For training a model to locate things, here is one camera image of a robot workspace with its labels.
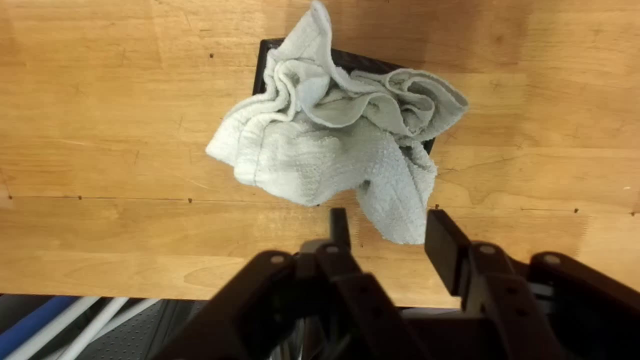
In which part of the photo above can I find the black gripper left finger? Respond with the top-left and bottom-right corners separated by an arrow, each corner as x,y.
152,209 -> 429,360

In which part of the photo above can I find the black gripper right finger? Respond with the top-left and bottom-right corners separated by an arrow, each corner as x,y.
424,211 -> 640,360

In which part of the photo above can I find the white towel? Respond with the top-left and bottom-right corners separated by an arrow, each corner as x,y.
206,0 -> 469,244

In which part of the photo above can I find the black perforated plastic basket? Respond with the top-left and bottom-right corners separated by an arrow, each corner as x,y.
241,41 -> 432,157

